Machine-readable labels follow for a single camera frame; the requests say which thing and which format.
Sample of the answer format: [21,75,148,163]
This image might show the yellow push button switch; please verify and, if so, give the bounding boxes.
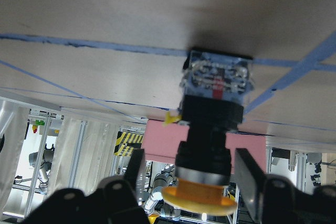
[162,48,254,216]

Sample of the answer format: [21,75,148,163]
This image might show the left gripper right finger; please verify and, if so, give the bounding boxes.
[235,148,335,223]

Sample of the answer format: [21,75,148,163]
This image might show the pink plastic bin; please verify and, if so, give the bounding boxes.
[141,119,268,175]

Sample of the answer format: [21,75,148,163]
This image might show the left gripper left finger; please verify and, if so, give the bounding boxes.
[23,149,149,223]

